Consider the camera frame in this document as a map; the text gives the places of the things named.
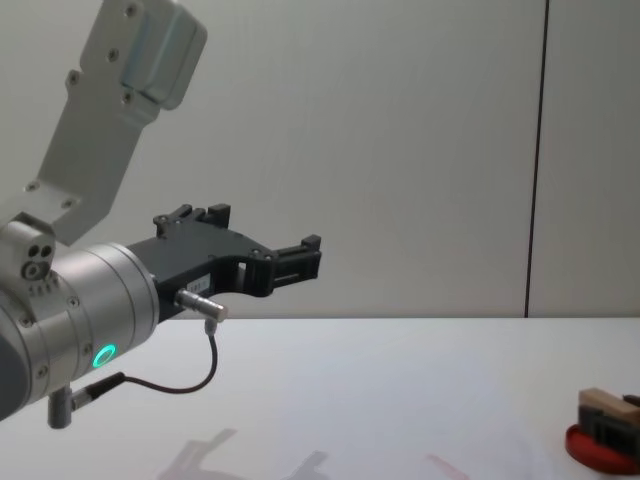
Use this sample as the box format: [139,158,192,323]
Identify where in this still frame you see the beige block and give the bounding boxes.
[578,388,636,425]

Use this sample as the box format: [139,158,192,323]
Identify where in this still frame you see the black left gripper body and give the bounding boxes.
[127,222,277,327]

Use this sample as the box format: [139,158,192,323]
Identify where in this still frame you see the red round disc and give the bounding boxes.
[564,422,640,474]

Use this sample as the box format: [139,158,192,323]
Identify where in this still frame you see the thin dark gripper cable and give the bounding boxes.
[69,288,231,412]

